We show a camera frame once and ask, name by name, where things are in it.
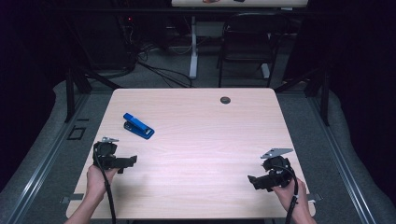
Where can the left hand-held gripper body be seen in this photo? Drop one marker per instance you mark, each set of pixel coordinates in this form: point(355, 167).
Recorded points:
point(106, 155)

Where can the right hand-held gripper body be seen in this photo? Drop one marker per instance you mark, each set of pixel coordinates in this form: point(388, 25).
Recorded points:
point(278, 174)

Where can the blue stapler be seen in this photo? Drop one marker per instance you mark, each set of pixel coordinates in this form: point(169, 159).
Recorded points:
point(137, 123)

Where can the person's right hand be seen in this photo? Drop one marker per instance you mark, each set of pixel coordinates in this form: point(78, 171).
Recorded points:
point(285, 194)

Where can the person's left hand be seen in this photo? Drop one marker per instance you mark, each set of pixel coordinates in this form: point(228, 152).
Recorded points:
point(95, 182)

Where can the black tape strip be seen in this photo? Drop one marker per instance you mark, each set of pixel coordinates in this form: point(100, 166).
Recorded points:
point(82, 119)

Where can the black metal stand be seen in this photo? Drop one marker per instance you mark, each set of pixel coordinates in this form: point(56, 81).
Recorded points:
point(70, 93)
point(324, 99)

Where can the dark round table grommet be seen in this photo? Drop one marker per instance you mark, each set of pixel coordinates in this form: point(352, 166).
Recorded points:
point(225, 100)

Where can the black equipment cabinet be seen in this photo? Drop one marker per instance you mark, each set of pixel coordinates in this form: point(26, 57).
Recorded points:
point(106, 46)

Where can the black folding chair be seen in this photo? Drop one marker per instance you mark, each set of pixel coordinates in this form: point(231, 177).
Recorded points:
point(246, 43)

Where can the white desk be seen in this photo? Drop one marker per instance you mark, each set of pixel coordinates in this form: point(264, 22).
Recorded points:
point(249, 3)

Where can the grey metal bracket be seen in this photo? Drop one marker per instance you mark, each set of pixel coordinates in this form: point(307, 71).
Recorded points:
point(316, 197)
point(73, 197)

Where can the aluminium floor rail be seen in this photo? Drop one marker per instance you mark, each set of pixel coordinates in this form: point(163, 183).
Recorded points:
point(347, 174)
point(39, 174)

